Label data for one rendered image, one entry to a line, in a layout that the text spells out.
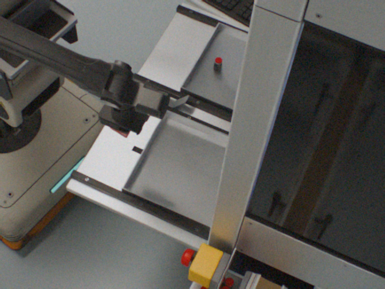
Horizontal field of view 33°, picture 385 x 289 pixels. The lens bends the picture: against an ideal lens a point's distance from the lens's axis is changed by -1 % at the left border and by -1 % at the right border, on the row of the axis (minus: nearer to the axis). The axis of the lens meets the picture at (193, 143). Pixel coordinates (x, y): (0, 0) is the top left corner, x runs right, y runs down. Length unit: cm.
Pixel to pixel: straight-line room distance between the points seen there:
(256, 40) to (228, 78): 102
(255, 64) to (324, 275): 64
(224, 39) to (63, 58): 82
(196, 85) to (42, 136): 83
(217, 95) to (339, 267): 69
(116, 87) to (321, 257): 53
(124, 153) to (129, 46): 136
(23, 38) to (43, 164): 127
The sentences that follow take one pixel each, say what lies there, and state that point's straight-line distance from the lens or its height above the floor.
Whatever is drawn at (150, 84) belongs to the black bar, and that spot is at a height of 90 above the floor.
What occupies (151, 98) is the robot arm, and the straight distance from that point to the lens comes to 133.
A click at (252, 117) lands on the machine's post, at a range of 101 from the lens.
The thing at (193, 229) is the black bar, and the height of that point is 90.
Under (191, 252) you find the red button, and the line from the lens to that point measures 149.
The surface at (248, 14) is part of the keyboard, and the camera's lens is 210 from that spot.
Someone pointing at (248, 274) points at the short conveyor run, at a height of 93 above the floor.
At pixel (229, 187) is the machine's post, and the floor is 130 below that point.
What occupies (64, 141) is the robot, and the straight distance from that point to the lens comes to 247.
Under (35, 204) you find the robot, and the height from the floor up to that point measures 25.
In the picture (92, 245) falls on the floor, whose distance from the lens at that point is 258.
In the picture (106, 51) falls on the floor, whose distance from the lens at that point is 304.
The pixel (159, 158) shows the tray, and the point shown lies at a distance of 173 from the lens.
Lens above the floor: 241
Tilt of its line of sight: 61 degrees down
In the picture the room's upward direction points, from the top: 6 degrees clockwise
